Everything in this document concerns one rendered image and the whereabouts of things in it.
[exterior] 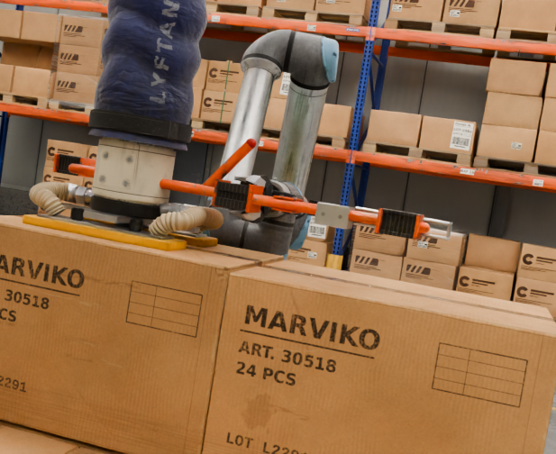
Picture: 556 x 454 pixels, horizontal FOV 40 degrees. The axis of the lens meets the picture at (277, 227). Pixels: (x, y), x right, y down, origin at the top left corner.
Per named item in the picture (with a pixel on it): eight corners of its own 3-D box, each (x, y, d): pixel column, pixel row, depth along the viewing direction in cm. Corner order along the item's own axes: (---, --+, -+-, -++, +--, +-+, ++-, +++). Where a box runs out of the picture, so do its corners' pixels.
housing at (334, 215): (313, 223, 156) (316, 201, 156) (320, 222, 163) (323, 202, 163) (346, 229, 154) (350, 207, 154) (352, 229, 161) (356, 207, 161)
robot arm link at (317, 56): (257, 222, 264) (293, 20, 217) (306, 233, 264) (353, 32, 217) (249, 250, 252) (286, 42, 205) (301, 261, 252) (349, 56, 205)
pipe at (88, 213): (28, 206, 164) (32, 180, 164) (88, 208, 188) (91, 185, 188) (173, 234, 155) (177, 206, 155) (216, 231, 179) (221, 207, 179)
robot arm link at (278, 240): (241, 258, 200) (251, 213, 199) (285, 268, 200) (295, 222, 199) (239, 263, 191) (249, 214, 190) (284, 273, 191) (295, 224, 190)
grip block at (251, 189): (209, 205, 161) (214, 178, 160) (225, 206, 170) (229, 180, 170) (247, 213, 159) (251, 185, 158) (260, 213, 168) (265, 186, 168)
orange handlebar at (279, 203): (21, 167, 175) (23, 151, 175) (88, 174, 204) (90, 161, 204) (426, 238, 150) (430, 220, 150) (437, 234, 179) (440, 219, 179)
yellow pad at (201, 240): (68, 222, 180) (71, 202, 180) (90, 222, 190) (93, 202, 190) (202, 248, 171) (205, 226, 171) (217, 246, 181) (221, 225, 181)
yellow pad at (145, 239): (21, 223, 162) (23, 200, 162) (47, 222, 172) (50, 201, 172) (167, 251, 153) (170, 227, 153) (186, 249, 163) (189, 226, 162)
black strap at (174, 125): (68, 122, 162) (70, 104, 162) (119, 134, 185) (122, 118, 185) (164, 138, 156) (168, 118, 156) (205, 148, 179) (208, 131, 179)
